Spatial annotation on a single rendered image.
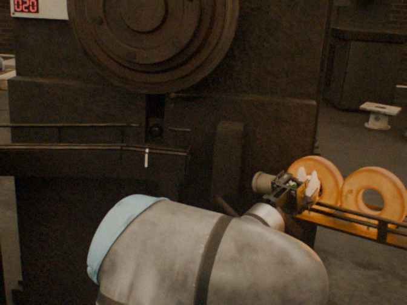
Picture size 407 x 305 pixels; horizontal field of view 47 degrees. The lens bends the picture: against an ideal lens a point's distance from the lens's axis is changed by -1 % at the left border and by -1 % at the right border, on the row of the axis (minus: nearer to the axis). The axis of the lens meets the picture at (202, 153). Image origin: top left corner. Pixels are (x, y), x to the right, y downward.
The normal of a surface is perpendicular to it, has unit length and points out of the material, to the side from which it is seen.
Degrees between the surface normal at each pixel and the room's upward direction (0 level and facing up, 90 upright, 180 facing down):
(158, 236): 46
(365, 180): 90
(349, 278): 0
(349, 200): 90
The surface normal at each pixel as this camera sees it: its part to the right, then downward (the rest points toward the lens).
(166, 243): -0.18, -0.44
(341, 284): 0.07, -0.94
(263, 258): 0.37, -0.46
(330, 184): -0.67, 0.20
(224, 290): -0.15, 0.15
